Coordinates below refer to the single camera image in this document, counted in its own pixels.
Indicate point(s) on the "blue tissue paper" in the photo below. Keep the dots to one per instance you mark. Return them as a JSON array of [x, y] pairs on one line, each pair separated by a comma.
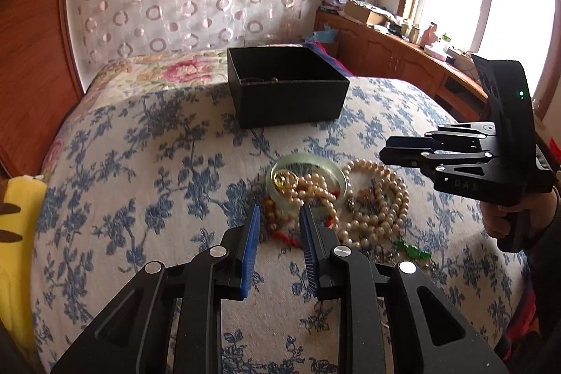
[[328, 35]]

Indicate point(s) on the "blue floral bedspread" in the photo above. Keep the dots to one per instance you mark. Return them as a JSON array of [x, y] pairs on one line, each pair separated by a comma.
[[161, 176]]

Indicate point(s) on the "black open storage box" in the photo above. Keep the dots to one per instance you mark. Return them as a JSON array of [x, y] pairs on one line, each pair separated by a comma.
[[282, 85]]

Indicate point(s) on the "pink figurine on cabinet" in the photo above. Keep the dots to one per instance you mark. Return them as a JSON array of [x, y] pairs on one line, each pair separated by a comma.
[[429, 36]]

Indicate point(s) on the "pink floral quilt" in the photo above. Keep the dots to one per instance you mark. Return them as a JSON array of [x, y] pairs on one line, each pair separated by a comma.
[[125, 78]]

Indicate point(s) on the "yellow striped plush toy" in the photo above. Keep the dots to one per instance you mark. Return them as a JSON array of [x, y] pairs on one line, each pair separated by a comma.
[[21, 201]]

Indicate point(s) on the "person's right hand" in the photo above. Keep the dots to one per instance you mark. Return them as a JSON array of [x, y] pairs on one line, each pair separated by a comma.
[[541, 207]]

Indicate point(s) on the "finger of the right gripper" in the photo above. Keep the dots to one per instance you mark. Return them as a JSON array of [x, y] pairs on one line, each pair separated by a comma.
[[464, 136], [410, 157]]

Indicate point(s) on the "wooden sideboard cabinet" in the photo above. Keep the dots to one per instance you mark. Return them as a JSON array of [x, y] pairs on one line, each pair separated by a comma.
[[366, 52]]

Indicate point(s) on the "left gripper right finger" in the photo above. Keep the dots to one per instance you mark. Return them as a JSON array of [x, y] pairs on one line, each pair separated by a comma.
[[391, 319]]

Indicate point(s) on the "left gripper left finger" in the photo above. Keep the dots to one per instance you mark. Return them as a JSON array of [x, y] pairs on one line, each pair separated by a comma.
[[161, 306]]

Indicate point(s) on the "pale green jade bangle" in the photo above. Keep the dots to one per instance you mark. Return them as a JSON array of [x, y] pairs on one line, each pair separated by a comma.
[[283, 177]]

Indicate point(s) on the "cardboard box on cabinet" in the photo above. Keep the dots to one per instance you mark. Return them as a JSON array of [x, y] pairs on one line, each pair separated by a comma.
[[364, 13]]

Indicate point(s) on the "navy blue blanket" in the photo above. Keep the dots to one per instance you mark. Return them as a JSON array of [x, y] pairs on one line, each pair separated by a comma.
[[320, 50]]

